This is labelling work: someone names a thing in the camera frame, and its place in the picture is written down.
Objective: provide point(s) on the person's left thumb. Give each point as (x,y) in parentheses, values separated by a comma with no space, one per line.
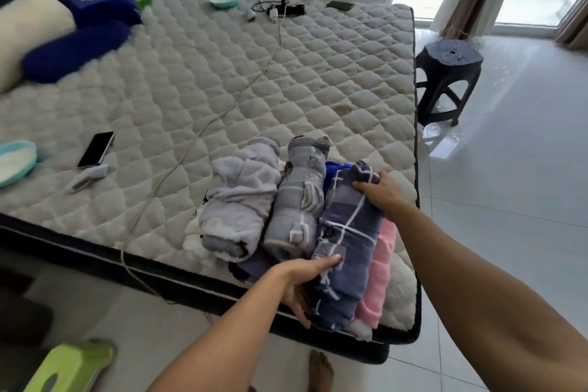
(327,263)

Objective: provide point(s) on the black smartphone with white edge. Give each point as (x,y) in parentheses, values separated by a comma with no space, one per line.
(95,149)

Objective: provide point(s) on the teal rimmed white bowl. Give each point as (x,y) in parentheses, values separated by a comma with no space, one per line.
(16,162)

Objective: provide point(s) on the person's right forearm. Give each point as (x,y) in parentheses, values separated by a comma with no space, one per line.
(482,304)

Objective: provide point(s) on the person's right thumb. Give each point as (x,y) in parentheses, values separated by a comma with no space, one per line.
(366,186)

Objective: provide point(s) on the person's right hand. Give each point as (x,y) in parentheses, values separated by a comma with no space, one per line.
(388,196)

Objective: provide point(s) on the blue plaid cloth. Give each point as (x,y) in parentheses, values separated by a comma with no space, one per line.
(342,240)

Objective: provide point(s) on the dark blue bolster pillow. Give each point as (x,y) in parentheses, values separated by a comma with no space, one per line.
(76,56)

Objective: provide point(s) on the dark smartphone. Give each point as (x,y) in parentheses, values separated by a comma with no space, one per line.
(340,5)

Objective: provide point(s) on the rolled gray striped garment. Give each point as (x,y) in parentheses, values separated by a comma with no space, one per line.
(298,198)

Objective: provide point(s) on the white quilted mattress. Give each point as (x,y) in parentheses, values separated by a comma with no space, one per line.
(220,93)

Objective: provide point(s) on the royal blue garment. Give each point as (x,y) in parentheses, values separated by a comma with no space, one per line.
(336,172)

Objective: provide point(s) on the beige curtain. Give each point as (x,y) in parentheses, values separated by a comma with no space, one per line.
(574,22)

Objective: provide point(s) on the white fluffy bolster pillow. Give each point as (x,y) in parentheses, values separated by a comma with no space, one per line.
(27,33)

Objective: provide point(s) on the black plastic stool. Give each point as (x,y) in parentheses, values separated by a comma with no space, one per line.
(448,79)

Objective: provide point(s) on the person's left hand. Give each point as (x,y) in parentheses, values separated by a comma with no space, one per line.
(294,279)

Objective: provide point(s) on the person's foot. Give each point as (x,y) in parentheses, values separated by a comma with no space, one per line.
(320,371)

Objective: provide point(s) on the rolled light gray garment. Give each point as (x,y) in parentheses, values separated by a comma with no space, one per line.
(241,203)

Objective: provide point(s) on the person's left forearm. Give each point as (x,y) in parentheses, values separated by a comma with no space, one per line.
(229,341)

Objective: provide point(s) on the black bed base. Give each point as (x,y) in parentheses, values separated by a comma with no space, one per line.
(353,351)

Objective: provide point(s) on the dark folded garment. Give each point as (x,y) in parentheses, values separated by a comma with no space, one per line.
(250,267)

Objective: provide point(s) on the blue printed pillow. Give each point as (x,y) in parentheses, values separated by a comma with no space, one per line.
(108,6)

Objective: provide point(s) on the black power strip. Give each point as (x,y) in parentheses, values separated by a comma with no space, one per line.
(294,8)

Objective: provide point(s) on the small white device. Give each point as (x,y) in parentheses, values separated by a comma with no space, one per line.
(87,178)

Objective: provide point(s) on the green plastic stool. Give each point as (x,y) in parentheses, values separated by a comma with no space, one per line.
(69,366)

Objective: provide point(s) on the pink towel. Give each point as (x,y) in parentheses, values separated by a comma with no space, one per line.
(379,277)

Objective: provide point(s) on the white charger plug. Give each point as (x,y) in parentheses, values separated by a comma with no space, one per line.
(274,14)

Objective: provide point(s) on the small teal bowl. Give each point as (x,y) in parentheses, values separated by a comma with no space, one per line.
(224,0)

